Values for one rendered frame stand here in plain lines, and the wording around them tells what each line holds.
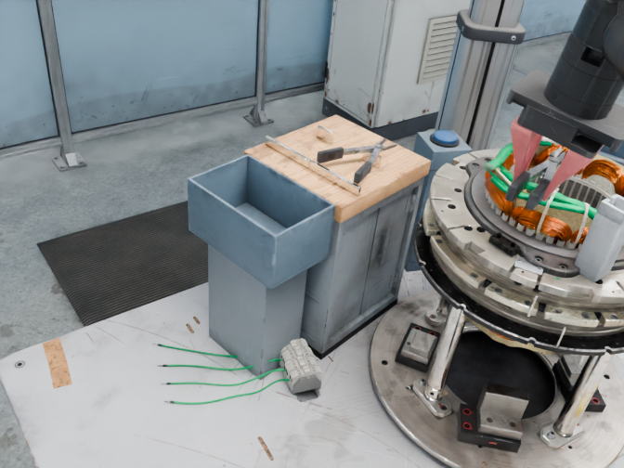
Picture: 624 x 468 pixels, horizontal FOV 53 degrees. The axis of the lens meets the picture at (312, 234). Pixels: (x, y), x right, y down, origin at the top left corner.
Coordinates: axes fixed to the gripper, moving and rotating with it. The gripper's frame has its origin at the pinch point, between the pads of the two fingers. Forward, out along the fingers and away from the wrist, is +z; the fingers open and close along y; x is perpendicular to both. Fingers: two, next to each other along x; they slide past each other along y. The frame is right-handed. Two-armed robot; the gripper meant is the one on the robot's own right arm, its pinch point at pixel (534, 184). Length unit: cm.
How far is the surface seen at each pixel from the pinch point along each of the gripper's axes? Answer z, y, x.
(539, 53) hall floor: 145, -92, 413
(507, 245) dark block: 10.3, 0.0, 3.2
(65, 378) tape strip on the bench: 47, -42, -26
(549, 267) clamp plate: 10.0, 5.0, 3.0
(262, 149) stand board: 18.8, -37.0, 6.1
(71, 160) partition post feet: 144, -193, 82
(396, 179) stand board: 16.8, -18.4, 12.8
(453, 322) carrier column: 24.7, -1.5, 2.9
